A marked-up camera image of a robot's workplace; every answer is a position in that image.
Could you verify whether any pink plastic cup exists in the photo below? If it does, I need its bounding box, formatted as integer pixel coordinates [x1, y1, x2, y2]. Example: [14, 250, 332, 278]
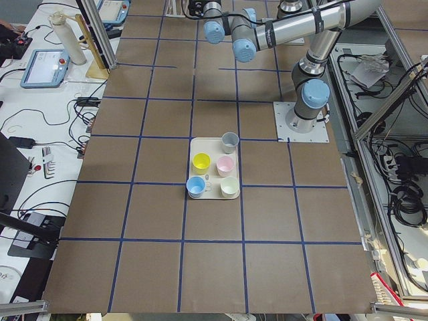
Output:
[216, 156, 235, 177]

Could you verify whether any yellow plastic cup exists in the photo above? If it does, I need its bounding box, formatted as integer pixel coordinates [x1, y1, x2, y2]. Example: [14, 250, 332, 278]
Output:
[192, 152, 211, 175]

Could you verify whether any grey plastic cup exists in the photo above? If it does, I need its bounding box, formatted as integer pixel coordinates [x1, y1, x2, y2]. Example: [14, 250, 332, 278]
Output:
[221, 132, 239, 154]

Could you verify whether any cream plastic cup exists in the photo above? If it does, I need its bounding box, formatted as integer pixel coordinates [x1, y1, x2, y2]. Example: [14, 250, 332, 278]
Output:
[220, 177, 239, 198]

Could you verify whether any blue plastic cup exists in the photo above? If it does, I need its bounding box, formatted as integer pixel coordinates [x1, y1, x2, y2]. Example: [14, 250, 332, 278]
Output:
[186, 176, 206, 198]

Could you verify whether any wooden cup stand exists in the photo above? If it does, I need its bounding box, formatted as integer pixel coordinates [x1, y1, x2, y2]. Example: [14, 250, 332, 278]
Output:
[66, 14, 109, 80]

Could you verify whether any cream plastic tray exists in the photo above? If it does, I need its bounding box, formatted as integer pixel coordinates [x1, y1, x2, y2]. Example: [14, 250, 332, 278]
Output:
[188, 137, 240, 200]

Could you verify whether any hex key set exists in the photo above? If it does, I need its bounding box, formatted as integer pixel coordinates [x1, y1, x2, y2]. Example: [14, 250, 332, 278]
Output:
[41, 146, 55, 179]

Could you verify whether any blue teach pendant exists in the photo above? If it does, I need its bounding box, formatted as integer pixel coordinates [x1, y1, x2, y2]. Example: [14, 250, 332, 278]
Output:
[96, 0, 130, 25]
[20, 49, 70, 89]

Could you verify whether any black monitor stand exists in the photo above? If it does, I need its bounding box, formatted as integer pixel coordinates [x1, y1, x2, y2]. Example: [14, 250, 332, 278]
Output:
[0, 132, 61, 260]

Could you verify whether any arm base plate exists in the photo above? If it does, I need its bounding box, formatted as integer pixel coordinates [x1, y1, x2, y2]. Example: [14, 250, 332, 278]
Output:
[273, 102, 330, 143]

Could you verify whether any aluminium frame post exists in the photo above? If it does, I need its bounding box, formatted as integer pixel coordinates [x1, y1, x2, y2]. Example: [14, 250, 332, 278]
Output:
[76, 0, 117, 70]

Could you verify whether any black cable bundle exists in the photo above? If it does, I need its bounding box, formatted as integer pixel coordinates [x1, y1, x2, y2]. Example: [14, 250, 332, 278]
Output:
[389, 182, 425, 228]

